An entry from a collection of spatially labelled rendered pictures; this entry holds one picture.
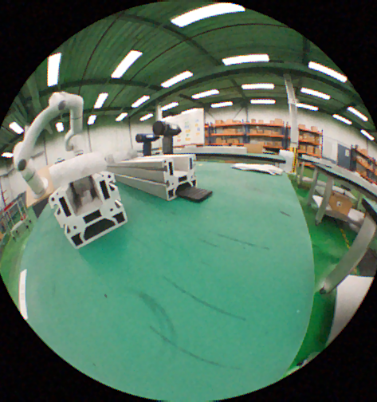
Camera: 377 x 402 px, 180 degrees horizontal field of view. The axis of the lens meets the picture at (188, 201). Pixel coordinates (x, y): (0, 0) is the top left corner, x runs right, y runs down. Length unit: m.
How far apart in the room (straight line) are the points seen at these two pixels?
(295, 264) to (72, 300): 0.23
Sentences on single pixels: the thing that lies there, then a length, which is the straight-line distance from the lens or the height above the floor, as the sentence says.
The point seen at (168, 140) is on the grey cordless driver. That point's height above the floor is 0.92.
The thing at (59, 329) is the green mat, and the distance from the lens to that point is 0.17.
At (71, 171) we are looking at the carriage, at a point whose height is 0.88.
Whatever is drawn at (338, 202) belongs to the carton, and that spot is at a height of 0.35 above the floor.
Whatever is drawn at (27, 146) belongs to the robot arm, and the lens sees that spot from 0.92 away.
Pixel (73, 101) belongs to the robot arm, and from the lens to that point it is 0.97.
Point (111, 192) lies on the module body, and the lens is 0.19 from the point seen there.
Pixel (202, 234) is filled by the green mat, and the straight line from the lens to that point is 0.15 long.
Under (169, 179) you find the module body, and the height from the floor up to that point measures 0.82.
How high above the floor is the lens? 0.88
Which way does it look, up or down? 26 degrees down
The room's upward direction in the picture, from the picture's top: 4 degrees counter-clockwise
